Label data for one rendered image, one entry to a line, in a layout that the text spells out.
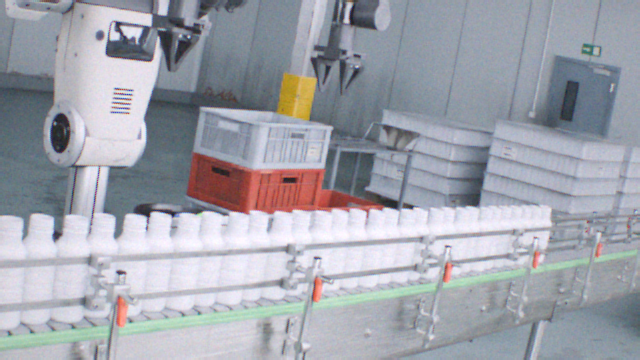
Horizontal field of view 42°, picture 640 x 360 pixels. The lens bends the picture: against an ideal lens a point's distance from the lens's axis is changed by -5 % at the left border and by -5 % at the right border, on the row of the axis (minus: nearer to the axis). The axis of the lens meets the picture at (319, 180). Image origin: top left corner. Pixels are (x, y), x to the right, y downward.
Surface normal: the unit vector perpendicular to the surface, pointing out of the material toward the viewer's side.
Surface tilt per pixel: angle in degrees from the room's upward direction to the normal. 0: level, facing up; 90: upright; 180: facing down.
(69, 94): 101
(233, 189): 90
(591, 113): 90
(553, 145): 89
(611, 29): 90
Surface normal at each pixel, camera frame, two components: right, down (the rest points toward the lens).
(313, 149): 0.81, 0.23
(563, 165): -0.62, 0.00
